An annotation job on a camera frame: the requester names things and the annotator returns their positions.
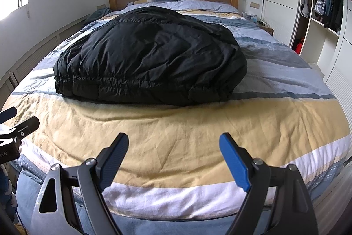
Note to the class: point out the wall socket by headboard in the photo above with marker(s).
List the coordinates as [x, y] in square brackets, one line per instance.
[101, 6]

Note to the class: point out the bed with striped duvet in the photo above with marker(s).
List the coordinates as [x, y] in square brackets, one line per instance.
[178, 127]

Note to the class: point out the white louvred door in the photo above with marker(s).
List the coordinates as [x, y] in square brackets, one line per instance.
[341, 78]

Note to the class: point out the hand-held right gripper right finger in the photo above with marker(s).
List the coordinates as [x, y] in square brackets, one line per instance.
[233, 160]

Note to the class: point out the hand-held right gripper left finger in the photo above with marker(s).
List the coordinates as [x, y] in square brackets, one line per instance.
[115, 158]

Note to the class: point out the blue cloth beside bed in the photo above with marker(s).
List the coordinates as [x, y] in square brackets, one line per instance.
[97, 14]

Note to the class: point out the red bag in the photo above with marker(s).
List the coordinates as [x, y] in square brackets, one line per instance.
[298, 45]

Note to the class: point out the low panelled wall cabinet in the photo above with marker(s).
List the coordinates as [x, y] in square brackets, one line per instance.
[33, 58]

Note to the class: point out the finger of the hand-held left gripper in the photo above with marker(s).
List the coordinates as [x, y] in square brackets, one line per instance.
[8, 114]
[27, 126]

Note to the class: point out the wooden wall switch plate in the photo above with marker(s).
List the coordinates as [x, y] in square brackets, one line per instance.
[254, 5]

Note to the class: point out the black puffer jacket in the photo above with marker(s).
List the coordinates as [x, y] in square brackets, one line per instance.
[151, 53]

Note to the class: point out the person's left hand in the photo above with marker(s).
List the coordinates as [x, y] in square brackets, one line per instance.
[7, 188]

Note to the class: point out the white open wardrobe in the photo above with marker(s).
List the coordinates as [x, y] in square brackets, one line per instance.
[324, 39]

